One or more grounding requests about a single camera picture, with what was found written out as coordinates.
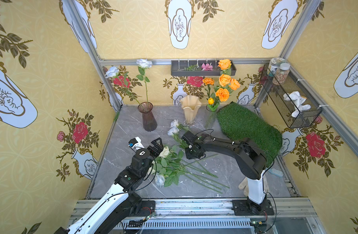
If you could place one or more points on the dark purple glass vase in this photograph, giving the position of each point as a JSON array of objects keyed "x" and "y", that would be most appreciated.
[{"x": 148, "y": 119}]

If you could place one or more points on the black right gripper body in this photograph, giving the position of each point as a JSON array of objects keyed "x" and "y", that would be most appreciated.
[{"x": 189, "y": 145}]

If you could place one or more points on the beige work glove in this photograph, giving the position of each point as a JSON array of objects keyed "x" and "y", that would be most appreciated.
[{"x": 244, "y": 186}]

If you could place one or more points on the jar with white lid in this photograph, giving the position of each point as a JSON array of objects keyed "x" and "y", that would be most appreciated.
[{"x": 281, "y": 73}]

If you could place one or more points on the pink flower in planter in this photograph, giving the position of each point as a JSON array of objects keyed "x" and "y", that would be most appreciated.
[{"x": 207, "y": 67}]

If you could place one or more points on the teal brush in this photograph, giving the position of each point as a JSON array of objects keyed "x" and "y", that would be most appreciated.
[{"x": 276, "y": 172}]

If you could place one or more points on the white rose top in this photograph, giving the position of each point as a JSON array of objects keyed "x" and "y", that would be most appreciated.
[{"x": 176, "y": 126}]

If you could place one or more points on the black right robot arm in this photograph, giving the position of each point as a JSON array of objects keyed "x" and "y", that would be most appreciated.
[{"x": 251, "y": 161}]

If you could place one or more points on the clear glass vase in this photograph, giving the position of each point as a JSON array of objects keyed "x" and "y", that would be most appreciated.
[{"x": 210, "y": 117}]

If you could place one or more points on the glass jar with floral lid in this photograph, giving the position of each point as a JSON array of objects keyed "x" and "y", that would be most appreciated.
[{"x": 274, "y": 64}]

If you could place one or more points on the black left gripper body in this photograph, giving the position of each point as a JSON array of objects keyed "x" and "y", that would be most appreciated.
[{"x": 154, "y": 150}]

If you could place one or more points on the orange rose stem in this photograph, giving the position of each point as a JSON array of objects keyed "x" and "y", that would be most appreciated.
[
  {"x": 225, "y": 66},
  {"x": 233, "y": 86},
  {"x": 224, "y": 80}
]

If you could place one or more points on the white cloth figure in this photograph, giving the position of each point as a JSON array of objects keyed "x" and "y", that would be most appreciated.
[{"x": 297, "y": 100}]

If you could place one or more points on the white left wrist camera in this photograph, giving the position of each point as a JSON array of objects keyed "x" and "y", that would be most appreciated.
[{"x": 135, "y": 144}]

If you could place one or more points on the grey wall planter shelf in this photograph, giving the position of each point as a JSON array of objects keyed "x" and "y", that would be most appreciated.
[{"x": 192, "y": 67}]

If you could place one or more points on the cream ruffled vase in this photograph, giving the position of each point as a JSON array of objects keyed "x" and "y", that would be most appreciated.
[{"x": 190, "y": 106}]

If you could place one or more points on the small orange marigold stem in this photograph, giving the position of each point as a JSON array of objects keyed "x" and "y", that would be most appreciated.
[{"x": 221, "y": 95}]

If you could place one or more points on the black wire wall basket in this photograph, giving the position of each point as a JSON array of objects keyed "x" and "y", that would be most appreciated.
[{"x": 287, "y": 102}]

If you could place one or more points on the green artificial grass mat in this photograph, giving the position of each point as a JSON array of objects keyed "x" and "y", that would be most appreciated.
[{"x": 237, "y": 123}]

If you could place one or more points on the orange marigold flower stem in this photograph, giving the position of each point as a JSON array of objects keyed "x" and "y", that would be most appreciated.
[{"x": 208, "y": 82}]

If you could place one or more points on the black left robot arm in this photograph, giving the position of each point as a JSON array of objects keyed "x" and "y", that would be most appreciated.
[{"x": 120, "y": 201}]

